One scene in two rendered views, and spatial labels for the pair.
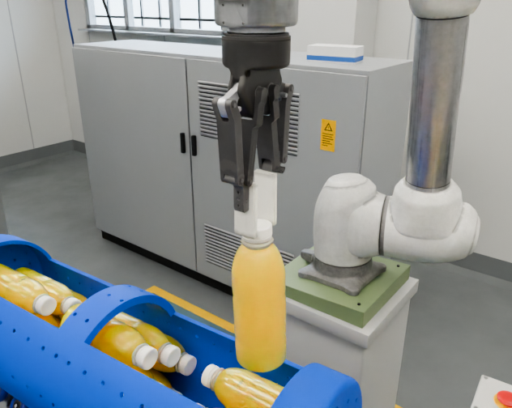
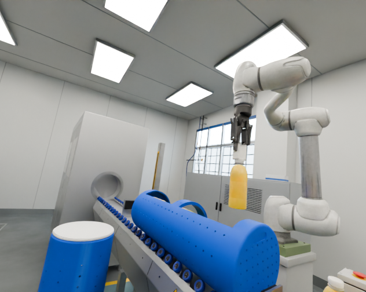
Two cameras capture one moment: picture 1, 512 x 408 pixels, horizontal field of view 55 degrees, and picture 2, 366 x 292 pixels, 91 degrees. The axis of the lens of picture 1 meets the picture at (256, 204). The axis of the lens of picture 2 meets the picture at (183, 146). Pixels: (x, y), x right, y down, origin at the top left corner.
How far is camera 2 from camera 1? 0.43 m
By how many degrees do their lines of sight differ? 38
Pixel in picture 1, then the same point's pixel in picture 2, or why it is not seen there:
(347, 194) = (277, 199)
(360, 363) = (285, 278)
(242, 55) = (238, 109)
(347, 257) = (278, 227)
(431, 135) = (309, 175)
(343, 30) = not seen: hidden behind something
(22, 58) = (169, 180)
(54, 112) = (174, 199)
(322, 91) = (271, 188)
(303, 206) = not seen: hidden behind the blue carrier
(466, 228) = (332, 217)
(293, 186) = not seen: hidden behind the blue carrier
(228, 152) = (233, 131)
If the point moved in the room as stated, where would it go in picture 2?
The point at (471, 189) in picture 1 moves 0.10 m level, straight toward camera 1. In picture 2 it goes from (354, 258) to (354, 260)
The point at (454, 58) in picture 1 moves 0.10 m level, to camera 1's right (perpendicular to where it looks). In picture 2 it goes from (314, 148) to (335, 149)
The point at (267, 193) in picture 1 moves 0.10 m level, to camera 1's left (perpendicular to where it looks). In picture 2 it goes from (243, 150) to (220, 149)
